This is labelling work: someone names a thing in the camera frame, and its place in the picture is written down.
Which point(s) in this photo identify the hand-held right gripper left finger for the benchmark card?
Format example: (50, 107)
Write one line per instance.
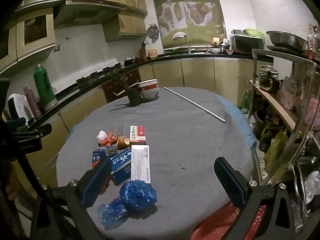
(96, 183)

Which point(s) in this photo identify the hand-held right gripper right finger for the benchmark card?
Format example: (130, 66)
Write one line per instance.
(228, 180)

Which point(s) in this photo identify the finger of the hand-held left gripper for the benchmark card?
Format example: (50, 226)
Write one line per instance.
(40, 131)

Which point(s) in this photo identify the blue drink carton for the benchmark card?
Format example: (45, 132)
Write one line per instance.
(121, 165)
(98, 155)

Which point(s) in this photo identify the red plastic mesh basket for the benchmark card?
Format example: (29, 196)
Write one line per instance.
(225, 221)

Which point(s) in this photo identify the blue plastic bag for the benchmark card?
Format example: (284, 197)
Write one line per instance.
(136, 196)

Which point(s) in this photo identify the orange food scraps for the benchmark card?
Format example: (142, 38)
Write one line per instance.
(108, 141)

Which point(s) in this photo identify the brown eggshell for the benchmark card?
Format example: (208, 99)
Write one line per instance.
(122, 142)

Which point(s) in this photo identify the white tissue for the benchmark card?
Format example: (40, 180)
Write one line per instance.
(101, 135)

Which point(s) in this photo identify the red and white medicine box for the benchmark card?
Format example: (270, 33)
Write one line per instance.
(137, 135)

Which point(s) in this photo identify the purple thermos flask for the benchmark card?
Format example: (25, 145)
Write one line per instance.
(32, 102)

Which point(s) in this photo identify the white electric kettle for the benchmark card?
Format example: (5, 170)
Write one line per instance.
(18, 107)

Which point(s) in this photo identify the green thermos flask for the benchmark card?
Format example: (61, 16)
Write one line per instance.
(44, 87)

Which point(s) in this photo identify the yellow plastic bag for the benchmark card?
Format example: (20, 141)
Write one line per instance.
(276, 150)

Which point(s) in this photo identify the blue undercloth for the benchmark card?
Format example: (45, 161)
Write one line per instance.
(240, 120)

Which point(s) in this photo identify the green plastic bottle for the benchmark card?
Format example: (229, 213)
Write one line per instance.
(246, 101)

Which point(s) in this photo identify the long metal rod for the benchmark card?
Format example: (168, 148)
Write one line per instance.
(195, 105)

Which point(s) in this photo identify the metal storage rack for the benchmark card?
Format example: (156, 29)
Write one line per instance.
(280, 115)

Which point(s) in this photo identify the black gas stove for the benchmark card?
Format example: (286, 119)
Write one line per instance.
(100, 73)

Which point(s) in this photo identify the white plastic bag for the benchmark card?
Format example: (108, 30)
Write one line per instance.
(312, 187)

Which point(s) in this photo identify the dark brown drawer cabinet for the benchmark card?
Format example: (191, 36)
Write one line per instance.
(113, 87)

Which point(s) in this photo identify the dark utensil holder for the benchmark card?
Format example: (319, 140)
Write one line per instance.
(133, 96)

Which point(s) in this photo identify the metal cooking pot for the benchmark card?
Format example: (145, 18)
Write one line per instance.
(268, 80)

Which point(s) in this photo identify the stack of red-rimmed bowls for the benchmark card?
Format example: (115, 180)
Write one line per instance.
(149, 89)

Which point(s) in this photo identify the beige base cabinets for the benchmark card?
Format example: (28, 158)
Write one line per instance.
(197, 72)

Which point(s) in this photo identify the brown knife block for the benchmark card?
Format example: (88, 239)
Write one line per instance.
(143, 52)

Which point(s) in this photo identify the metal range hood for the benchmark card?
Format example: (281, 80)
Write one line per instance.
(82, 7)

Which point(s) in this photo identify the pile of dishes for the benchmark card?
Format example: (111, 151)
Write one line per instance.
(221, 46)

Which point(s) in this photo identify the dark countertop oven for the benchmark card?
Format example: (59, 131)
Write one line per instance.
(246, 43)

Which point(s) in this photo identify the yellow container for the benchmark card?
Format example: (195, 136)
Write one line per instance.
(152, 52)

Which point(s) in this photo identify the metal faucet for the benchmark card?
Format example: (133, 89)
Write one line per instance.
(187, 43)

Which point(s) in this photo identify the green plastic lid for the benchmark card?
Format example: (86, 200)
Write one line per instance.
(255, 33)

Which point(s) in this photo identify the hanging metal strainer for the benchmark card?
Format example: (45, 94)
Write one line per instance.
(152, 33)

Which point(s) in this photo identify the large metal basin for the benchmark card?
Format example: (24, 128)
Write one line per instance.
(286, 40)

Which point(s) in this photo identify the white rag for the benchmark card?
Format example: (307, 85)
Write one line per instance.
(179, 35)

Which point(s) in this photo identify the glass door wall cabinet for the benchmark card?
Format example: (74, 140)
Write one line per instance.
(32, 37)

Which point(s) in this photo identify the small beige wall cabinet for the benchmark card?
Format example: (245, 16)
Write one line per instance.
(125, 27)

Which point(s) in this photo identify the waterfall wall poster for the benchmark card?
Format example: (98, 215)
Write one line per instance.
(187, 12)

